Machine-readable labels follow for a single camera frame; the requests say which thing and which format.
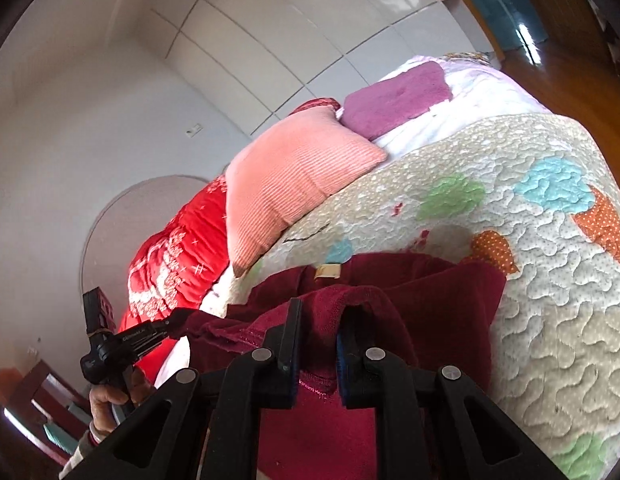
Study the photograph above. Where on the red embroidered comforter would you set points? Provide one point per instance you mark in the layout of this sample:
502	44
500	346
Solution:
179	260

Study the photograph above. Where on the wooden door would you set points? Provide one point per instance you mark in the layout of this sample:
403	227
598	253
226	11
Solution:
565	5

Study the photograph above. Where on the white wall outlet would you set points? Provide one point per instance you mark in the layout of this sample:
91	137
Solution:
193	130

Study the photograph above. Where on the dark wooden chair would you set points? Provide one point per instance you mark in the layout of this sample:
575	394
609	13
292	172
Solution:
39	390

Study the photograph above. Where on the white glossy wardrobe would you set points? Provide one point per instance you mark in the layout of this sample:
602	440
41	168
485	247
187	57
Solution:
290	35

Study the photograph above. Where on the person's left hand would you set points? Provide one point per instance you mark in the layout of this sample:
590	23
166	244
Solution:
107	400

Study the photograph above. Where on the pink ribbed pillow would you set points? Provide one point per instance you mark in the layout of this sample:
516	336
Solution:
300	180

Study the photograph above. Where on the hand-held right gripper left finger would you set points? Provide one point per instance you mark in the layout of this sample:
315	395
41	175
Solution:
285	350

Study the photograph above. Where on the round white headboard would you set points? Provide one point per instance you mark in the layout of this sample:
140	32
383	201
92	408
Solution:
119	230

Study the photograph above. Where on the patchwork quilted bedspread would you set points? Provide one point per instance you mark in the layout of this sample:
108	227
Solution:
540	310

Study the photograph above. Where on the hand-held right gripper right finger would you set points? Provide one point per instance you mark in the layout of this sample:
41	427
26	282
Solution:
346	360

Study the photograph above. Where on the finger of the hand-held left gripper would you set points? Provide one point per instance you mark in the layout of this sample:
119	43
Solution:
178	321

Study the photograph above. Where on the maroon fleece garment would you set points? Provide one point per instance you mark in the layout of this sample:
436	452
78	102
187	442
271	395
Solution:
440	310

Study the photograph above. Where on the purple plush cushion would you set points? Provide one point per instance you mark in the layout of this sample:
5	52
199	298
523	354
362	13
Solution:
395	97

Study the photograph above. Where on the person's left forearm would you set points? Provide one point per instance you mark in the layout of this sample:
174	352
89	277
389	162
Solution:
82	452

